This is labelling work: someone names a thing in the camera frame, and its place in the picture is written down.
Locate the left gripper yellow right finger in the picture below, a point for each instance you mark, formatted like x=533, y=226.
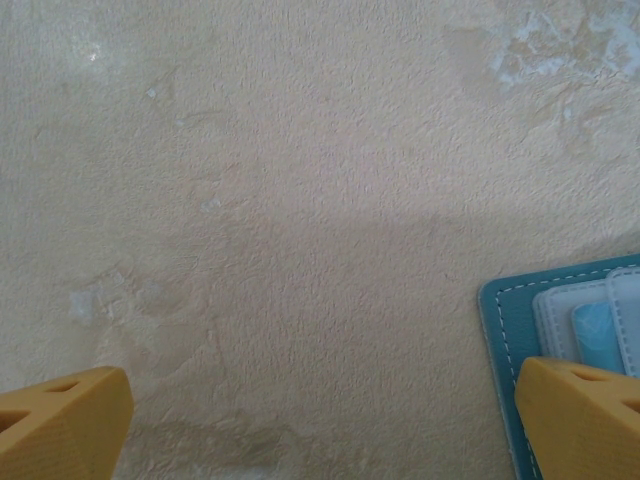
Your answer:
x=585, y=430

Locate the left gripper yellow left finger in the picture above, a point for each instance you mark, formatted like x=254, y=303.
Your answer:
x=60, y=430

